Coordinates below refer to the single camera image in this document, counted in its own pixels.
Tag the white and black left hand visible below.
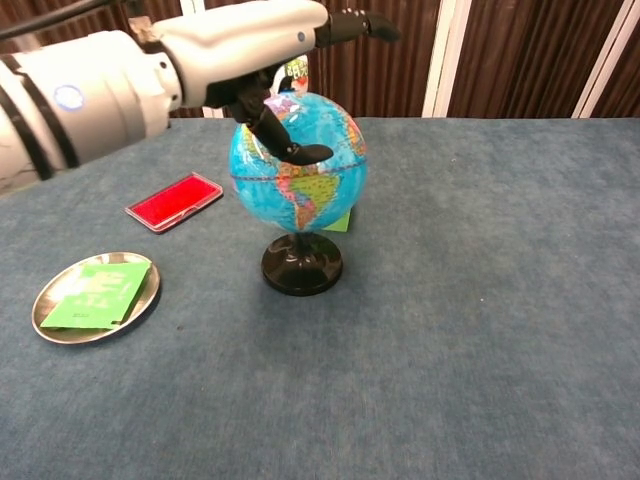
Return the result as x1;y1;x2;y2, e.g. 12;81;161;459
155;0;402;167

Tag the blue globe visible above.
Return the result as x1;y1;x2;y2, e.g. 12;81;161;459
227;89;370;298

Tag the yellow cap drink bottle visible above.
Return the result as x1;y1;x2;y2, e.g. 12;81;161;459
272;56;311;96

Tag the red pad in clear case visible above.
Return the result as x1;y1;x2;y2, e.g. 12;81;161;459
124;171;225;235

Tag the green sticky note block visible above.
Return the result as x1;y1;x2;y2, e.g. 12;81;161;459
320;208;353;234

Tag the green paper packet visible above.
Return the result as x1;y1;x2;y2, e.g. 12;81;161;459
40;259;153;331

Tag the round steel plate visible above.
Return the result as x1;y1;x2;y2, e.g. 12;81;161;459
31;251;162;346

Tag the blue table cloth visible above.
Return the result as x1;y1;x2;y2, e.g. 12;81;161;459
0;116;640;480

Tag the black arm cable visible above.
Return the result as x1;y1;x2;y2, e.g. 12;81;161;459
0;0;132;41

